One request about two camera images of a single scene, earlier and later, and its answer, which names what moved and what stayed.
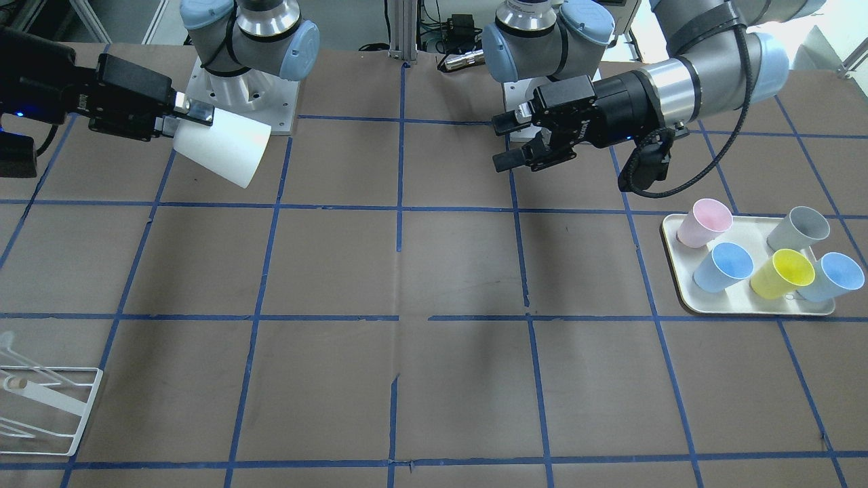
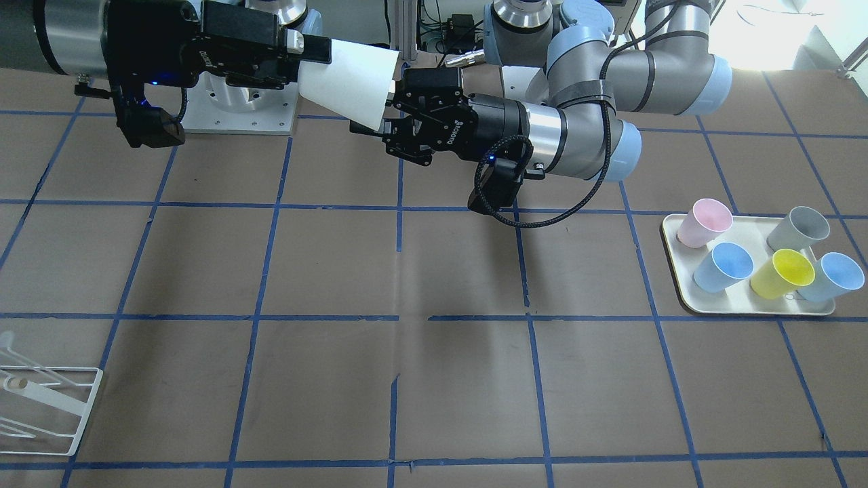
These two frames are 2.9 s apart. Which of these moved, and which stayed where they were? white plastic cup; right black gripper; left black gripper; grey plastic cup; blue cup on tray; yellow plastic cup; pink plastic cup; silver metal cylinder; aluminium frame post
Moved: white plastic cup; right black gripper; left black gripper
Stayed: silver metal cylinder; pink plastic cup; grey plastic cup; blue cup on tray; aluminium frame post; yellow plastic cup
